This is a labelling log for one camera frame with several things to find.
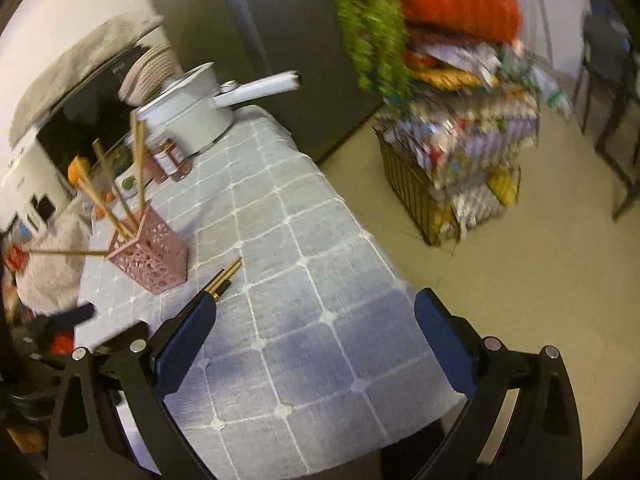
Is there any glass jar with kumquats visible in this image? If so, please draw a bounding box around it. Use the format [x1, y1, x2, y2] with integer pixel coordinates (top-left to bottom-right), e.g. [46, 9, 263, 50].
[87, 190, 115, 220]

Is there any grey checked tablecloth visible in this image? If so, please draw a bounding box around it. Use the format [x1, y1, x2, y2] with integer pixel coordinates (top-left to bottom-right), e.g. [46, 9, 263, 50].
[76, 106, 460, 479]

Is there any orange fruit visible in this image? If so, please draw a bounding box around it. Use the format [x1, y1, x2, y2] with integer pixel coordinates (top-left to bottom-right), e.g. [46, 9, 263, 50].
[67, 156, 91, 188]

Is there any dark grey refrigerator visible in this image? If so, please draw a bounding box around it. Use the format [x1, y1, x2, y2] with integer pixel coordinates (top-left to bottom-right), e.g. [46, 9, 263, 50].
[151, 0, 381, 160]

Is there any white electric pot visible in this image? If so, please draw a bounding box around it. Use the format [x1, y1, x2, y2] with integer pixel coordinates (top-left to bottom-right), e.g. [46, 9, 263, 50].
[137, 62, 300, 156]

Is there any pink perforated utensil holder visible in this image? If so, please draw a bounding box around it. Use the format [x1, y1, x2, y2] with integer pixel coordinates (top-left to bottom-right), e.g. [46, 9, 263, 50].
[105, 204, 189, 295]

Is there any labelled red spice jar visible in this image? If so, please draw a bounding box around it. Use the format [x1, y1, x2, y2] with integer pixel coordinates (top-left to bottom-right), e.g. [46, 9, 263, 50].
[150, 136, 192, 182]

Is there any black wire storage rack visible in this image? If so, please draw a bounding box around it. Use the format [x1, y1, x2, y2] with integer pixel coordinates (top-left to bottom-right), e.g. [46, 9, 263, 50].
[374, 0, 552, 246]

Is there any floral microwave cover cloth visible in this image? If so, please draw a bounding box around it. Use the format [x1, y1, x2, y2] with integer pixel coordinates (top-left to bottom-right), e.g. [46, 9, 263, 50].
[9, 12, 164, 148]

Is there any black chair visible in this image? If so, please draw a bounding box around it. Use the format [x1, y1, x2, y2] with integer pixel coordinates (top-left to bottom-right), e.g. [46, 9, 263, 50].
[572, 12, 640, 137]

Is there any wooden chopstick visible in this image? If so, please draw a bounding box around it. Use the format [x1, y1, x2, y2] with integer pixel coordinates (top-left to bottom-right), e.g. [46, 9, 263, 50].
[130, 110, 145, 218]
[22, 249, 110, 257]
[92, 139, 139, 228]
[77, 176, 134, 240]
[204, 257, 242, 295]

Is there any woven beige basket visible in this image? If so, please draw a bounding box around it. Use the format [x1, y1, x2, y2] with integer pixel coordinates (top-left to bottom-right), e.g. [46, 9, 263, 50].
[118, 42, 182, 107]

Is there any white toaster appliance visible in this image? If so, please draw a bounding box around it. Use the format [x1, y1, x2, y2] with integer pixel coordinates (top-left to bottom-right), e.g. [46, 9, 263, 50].
[1, 128, 73, 237]

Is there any green squash in bowl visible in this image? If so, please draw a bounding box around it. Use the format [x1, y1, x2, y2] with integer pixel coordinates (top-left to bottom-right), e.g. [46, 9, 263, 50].
[112, 150, 138, 200]

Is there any black microwave oven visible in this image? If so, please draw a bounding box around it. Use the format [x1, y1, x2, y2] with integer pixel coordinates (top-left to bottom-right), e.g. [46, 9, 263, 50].
[37, 46, 150, 176]

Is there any black chopstick gold band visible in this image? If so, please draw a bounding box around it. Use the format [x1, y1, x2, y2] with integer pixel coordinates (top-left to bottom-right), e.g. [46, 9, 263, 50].
[201, 270, 231, 300]

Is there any dotted white cloth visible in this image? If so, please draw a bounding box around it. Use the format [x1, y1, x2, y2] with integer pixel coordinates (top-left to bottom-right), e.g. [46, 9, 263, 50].
[16, 212, 92, 314]

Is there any green long beans bunch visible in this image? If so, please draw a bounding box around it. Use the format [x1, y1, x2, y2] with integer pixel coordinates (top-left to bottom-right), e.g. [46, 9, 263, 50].
[333, 0, 410, 105]

